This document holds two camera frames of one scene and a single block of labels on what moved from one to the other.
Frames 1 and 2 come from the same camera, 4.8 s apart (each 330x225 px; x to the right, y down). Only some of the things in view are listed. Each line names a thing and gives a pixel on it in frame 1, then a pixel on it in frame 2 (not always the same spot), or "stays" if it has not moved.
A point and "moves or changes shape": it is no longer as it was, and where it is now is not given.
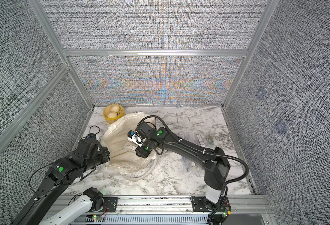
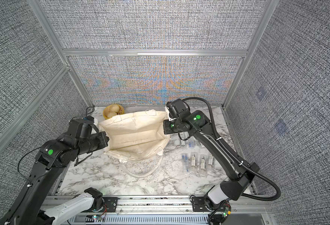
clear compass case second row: x=193 y=167 stays
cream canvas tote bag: x=123 y=159 moves or changes shape
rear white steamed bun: x=115 y=108 stays
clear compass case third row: x=130 y=146 moves or changes shape
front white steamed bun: x=112 y=115 stays
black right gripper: x=141 y=153 → x=168 y=124
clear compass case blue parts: x=186 y=162 stays
